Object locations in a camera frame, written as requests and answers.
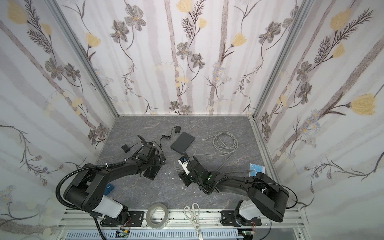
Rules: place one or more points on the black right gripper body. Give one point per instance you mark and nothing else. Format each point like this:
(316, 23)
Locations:
(188, 177)

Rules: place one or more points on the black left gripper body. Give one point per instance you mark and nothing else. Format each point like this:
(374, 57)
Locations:
(147, 150)

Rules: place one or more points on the black ribbed network switch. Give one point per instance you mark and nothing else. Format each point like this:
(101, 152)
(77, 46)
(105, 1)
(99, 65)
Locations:
(151, 172)

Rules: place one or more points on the black power adapter with cable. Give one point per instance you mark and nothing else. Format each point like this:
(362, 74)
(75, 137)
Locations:
(126, 148)

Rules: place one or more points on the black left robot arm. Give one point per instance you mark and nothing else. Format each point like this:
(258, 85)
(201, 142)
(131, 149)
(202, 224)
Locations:
(84, 188)

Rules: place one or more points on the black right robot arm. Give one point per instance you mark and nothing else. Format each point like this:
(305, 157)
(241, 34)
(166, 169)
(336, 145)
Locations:
(270, 198)

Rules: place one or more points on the small blue object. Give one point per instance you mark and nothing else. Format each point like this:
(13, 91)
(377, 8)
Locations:
(109, 188)

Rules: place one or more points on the clear tape roll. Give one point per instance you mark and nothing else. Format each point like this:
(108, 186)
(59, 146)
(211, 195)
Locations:
(157, 216)

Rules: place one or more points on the blue face mask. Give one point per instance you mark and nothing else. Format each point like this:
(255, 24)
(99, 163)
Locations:
(254, 169)

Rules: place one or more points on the dark grey flat switch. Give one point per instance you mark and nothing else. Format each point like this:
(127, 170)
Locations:
(182, 143)

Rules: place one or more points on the white handled scissors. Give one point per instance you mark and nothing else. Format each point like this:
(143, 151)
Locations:
(192, 213)

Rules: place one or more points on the small black adapter with cable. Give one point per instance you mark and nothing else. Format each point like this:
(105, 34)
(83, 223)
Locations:
(175, 130)

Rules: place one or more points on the white slotted cable duct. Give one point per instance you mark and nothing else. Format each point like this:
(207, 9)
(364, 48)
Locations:
(176, 234)

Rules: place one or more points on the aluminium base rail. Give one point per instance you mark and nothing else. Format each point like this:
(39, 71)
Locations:
(209, 219)

